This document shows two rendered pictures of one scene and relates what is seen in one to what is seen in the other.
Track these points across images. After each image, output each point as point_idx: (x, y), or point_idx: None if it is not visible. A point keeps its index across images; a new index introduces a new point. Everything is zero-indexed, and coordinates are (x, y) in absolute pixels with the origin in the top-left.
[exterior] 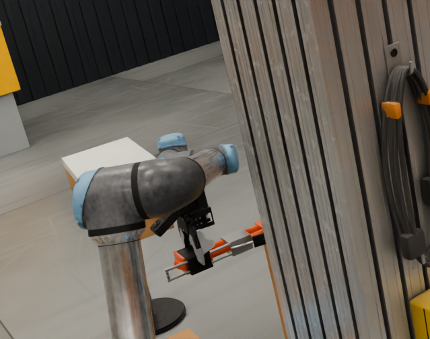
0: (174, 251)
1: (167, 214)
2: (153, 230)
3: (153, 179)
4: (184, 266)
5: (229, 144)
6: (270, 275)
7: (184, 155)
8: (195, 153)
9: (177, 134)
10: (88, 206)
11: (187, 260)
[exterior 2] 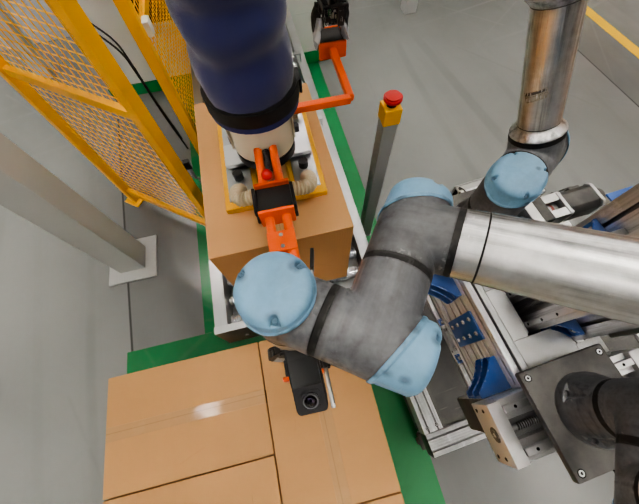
0: (287, 380)
1: (311, 372)
2: (317, 411)
3: None
4: (323, 373)
5: (426, 181)
6: (225, 276)
7: (415, 281)
8: (422, 255)
9: (283, 262)
10: None
11: (329, 366)
